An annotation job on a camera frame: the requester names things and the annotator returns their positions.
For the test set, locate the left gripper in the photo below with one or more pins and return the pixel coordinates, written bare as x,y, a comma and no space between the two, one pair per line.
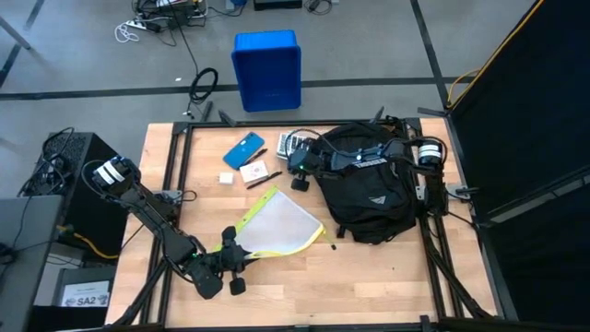
230,262

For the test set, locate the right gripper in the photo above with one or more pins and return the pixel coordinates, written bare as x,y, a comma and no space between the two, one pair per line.
304,161

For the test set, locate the black pen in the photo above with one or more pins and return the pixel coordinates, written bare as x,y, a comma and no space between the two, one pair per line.
256,157
264,180

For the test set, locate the grey calculator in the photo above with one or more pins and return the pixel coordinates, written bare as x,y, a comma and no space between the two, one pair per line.
282,145

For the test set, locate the white mesh pouch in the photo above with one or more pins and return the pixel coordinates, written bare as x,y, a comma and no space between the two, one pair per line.
276,226

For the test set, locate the red-white playing card box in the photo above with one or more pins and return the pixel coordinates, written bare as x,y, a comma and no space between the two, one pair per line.
254,171

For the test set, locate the blue smartphone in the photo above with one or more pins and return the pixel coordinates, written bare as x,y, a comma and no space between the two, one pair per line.
243,150

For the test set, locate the black fabric backpack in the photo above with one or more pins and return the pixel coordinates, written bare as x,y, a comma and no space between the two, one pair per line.
369,207

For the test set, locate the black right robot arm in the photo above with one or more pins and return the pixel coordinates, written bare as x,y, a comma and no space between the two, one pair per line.
369,159

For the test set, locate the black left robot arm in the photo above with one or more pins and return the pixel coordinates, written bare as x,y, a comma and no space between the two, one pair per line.
156,216

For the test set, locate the grey mounting plate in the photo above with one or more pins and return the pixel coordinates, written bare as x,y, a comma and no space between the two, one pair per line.
161,194
456,190

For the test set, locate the blue plastic bin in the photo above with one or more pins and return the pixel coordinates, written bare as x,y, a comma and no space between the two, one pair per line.
267,69

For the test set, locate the black computer tower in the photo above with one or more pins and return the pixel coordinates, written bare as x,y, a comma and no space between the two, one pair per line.
101,216

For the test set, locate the white SA2 label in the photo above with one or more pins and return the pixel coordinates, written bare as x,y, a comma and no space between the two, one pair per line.
85,295

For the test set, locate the black box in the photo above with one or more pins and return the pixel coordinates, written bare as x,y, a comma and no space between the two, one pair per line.
83,273

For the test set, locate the grey power adapter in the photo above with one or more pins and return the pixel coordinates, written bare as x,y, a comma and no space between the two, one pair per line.
314,4

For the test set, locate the flat black device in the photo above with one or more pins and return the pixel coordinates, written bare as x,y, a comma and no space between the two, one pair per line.
276,4

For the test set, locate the grey side desk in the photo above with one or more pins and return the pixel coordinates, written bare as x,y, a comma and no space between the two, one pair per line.
27,240

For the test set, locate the white power strip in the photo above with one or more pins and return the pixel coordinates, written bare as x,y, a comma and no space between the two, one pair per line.
138,24

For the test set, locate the large black partition curtain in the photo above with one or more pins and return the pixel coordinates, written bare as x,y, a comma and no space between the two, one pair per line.
530,115

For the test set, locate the grey metal leg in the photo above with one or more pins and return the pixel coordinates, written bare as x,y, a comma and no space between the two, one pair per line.
16,34

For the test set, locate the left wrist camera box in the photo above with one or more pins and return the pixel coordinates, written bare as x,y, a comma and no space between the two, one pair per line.
229,233

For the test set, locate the black aluminium table frame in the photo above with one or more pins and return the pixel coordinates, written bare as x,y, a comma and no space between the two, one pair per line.
258,123

